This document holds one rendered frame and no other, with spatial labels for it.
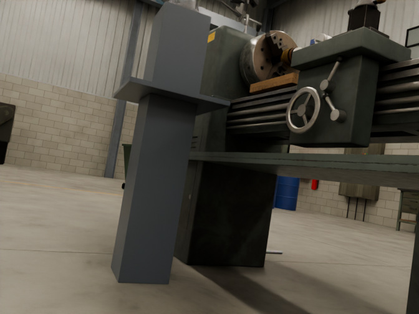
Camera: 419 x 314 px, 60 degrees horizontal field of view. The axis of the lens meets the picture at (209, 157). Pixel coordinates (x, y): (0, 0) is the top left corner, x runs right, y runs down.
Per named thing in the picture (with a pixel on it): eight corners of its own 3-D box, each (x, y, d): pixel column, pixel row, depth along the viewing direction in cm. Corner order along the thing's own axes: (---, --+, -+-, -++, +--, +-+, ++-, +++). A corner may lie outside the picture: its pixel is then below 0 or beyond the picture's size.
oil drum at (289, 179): (267, 205, 909) (272, 171, 915) (285, 208, 936) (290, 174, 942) (282, 209, 857) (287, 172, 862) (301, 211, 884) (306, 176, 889)
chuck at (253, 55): (236, 82, 184) (250, 25, 187) (284, 103, 198) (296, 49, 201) (246, 79, 176) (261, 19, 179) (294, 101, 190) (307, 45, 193)
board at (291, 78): (249, 92, 170) (250, 84, 170) (306, 109, 187) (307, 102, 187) (292, 82, 144) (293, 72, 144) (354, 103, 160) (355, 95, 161)
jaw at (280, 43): (269, 58, 186) (259, 37, 183) (275, 55, 188) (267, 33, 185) (283, 53, 176) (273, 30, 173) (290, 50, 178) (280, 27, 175)
